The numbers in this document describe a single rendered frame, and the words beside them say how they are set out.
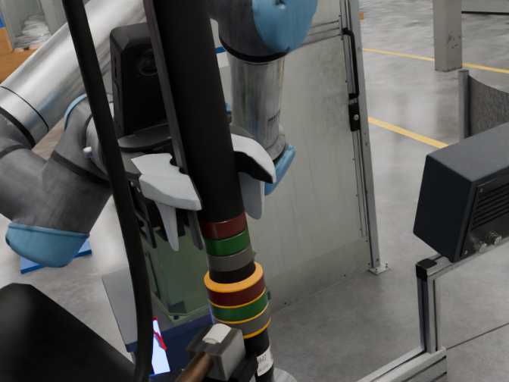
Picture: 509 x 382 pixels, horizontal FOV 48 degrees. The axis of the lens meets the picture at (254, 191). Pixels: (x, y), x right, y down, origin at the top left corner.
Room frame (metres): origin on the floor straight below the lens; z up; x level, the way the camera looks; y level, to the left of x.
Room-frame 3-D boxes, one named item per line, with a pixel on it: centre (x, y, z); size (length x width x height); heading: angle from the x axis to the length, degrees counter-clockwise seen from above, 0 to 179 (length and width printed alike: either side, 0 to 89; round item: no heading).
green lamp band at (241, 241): (0.36, 0.03, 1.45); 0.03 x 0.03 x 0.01
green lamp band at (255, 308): (0.36, 0.03, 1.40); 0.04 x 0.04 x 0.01
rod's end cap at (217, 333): (0.33, 0.04, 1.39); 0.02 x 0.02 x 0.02; 61
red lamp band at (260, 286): (0.36, 0.03, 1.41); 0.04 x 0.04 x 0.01
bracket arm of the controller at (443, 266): (0.96, -0.39, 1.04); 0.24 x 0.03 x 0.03; 116
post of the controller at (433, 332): (0.92, -0.30, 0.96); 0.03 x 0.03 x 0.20; 26
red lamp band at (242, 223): (0.36, 0.03, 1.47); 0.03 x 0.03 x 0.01
